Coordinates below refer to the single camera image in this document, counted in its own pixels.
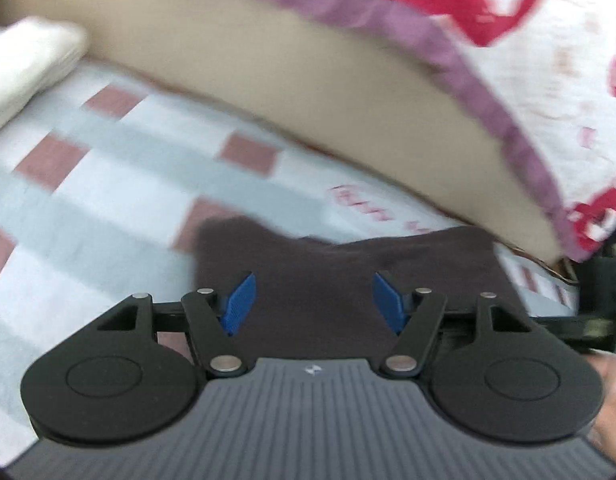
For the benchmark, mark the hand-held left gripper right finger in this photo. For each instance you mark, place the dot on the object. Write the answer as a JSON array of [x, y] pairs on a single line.
[[387, 302]]

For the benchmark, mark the white quilt with purple ruffle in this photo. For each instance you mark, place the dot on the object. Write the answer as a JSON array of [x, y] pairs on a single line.
[[562, 110]]

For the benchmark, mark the dark brown knit sweater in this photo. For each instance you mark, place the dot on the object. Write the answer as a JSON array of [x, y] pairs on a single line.
[[313, 270]]

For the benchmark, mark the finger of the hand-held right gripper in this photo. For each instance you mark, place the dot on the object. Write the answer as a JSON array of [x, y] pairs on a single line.
[[562, 330]]

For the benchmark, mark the white folded garment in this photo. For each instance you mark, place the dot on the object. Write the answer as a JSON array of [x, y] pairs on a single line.
[[23, 65]]

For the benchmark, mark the person's right hand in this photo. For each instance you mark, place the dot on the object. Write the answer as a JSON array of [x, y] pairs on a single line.
[[612, 400]]

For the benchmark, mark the beige bed base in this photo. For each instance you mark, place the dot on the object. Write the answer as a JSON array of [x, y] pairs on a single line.
[[313, 85]]

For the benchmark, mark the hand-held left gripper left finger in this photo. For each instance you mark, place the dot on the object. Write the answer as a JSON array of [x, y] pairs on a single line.
[[240, 305]]

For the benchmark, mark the checkered pink grey mat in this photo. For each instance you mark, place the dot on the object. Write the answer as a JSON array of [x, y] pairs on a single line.
[[113, 200]]

